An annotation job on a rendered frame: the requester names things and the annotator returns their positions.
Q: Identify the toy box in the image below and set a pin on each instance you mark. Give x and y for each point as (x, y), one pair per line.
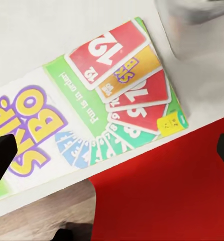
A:
(194, 28)

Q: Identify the swivel chair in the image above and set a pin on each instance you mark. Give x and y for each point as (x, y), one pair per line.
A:
(174, 192)

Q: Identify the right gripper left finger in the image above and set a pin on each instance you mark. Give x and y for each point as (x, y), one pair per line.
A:
(8, 150)

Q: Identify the desk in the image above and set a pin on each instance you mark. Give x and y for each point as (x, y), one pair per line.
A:
(33, 32)

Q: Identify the board game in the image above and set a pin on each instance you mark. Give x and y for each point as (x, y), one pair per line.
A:
(110, 96)

